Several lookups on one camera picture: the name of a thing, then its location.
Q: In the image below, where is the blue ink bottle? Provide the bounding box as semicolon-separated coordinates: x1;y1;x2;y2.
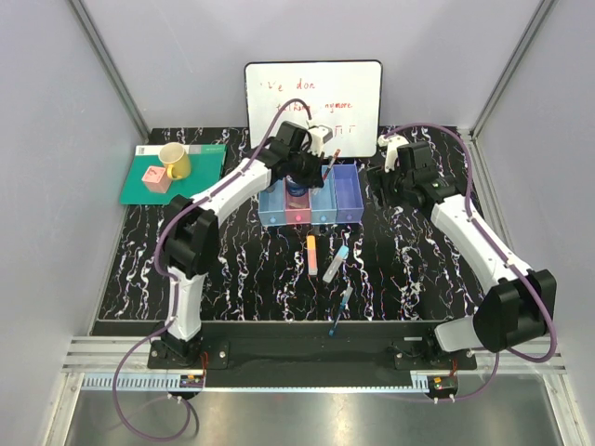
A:
285;176;309;197

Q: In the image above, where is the pink bin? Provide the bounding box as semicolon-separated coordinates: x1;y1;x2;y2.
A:
284;180;311;225

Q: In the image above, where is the light blue bin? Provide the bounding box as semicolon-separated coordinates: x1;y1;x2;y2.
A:
309;172;337;225
258;181;286;227

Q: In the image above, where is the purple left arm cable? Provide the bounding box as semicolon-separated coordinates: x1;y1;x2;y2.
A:
112;98;312;440

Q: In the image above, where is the blue clear pen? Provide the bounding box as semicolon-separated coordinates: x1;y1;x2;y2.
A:
328;285;353;337

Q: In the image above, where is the purple bin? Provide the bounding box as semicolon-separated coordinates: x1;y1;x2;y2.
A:
333;164;364;224

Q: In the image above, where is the black marble pattern mat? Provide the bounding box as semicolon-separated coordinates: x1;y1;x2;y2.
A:
96;126;483;329

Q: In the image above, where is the small whiteboard with red writing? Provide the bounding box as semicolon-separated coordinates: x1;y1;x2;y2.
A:
245;59;383;158

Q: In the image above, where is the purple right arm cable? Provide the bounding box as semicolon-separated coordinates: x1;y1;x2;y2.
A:
378;123;557;403

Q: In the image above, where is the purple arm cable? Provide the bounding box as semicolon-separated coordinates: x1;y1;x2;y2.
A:
112;98;312;440
378;123;557;403

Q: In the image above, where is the yellow mug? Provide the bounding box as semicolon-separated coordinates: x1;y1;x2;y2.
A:
158;142;192;180

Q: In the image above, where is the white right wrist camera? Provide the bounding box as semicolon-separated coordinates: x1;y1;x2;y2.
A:
377;134;409;173

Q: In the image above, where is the orange highlighter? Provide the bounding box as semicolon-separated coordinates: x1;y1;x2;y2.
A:
306;235;318;277

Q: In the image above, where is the pink cube block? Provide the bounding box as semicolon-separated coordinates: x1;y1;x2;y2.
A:
141;165;172;194

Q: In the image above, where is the red pen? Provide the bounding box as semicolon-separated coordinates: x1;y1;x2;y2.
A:
323;149;341;182

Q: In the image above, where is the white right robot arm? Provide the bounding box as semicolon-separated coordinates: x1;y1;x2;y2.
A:
367;136;557;369

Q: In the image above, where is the blue white highlighter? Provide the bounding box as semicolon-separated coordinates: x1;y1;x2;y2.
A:
323;245;349;283

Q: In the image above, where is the white slotted cable duct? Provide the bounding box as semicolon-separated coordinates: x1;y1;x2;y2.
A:
82;372;430;393

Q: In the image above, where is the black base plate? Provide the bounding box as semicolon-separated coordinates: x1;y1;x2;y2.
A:
148;321;477;380

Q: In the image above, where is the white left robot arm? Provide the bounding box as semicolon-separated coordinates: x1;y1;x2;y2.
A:
154;121;333;368

